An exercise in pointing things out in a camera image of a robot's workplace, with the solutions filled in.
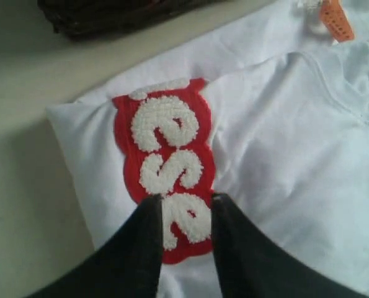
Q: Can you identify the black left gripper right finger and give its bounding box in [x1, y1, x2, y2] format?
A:
[211, 193, 369, 297]

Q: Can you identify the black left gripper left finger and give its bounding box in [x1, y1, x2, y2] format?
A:
[31, 195, 163, 297]

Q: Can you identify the white shirt with red lettering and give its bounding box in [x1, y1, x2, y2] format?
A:
[48, 1, 369, 297]

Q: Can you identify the dark brown wicker basket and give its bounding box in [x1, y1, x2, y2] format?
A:
[37, 0, 221, 43]

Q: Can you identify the orange shirt hang tag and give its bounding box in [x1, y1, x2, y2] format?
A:
[319, 0, 355, 43]

